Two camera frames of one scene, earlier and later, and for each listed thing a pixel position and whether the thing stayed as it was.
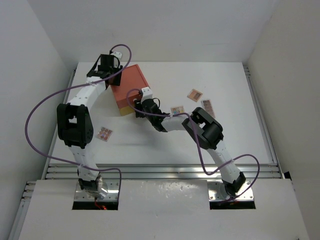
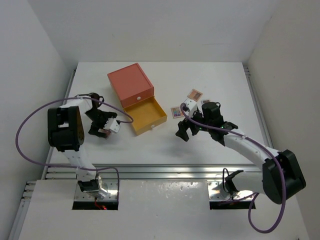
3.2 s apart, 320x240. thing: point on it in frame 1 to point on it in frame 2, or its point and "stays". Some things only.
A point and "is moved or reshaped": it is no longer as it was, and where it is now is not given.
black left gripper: x=116 y=81 to x=94 y=128
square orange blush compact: x=194 y=95 stays
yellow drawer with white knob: x=126 y=110 is moved or reshaped
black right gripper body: x=141 y=114 to x=207 y=123
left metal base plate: x=112 y=193 stays
